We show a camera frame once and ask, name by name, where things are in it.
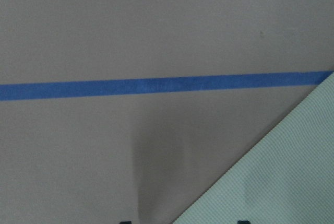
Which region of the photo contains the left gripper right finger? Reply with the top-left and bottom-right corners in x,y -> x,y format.
237,220 -> 250,224

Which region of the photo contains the green long-sleeve shirt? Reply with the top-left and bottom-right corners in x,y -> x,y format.
176,76 -> 333,223

